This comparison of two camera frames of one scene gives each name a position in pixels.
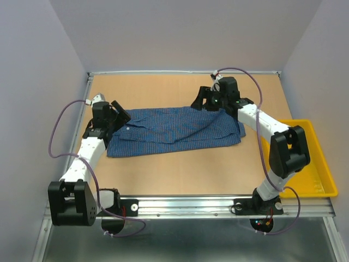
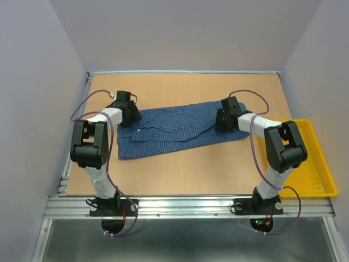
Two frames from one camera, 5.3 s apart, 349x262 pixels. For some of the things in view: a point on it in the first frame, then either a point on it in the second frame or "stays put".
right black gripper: (204, 92) to (218, 123)
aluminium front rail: (223, 208) stays put
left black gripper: (123, 116) to (136, 116)
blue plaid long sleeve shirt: (154, 129) stays put
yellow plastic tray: (316, 179) stays put
